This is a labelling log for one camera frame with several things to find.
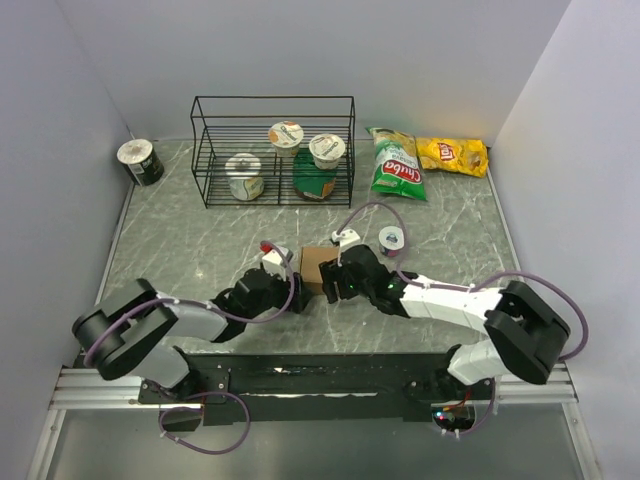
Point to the pale yogurt cup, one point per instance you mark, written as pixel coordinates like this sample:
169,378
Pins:
243,172

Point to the green Chuba chips bag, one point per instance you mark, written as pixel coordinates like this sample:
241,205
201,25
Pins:
397,170

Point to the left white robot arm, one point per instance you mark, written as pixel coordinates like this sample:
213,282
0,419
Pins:
124,334

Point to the black wire rack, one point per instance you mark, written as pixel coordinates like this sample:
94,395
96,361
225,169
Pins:
226,125

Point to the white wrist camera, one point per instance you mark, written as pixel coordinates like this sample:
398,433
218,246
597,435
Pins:
345,239
273,263

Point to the green lidded brown jar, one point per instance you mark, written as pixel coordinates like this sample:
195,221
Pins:
309,181

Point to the aluminium rail frame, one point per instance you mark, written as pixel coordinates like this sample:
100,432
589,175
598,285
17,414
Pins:
83,389

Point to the yellow Lays chips bag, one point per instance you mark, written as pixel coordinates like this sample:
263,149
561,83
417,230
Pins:
462,156

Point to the orange yogurt cup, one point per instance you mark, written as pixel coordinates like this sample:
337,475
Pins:
286,137

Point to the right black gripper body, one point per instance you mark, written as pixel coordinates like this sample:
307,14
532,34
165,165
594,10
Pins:
332,271

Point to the brown cardboard box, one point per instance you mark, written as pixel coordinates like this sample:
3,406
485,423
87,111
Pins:
310,259

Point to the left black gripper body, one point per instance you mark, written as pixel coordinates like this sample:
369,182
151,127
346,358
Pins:
279,296

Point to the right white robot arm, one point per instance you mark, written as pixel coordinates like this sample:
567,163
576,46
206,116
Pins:
525,336

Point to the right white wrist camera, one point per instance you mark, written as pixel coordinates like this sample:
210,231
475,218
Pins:
345,239

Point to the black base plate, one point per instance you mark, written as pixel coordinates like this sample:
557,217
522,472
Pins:
222,389

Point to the black chips can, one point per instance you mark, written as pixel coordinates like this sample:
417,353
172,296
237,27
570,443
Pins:
141,162

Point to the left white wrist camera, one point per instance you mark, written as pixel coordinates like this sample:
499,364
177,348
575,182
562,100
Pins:
273,263

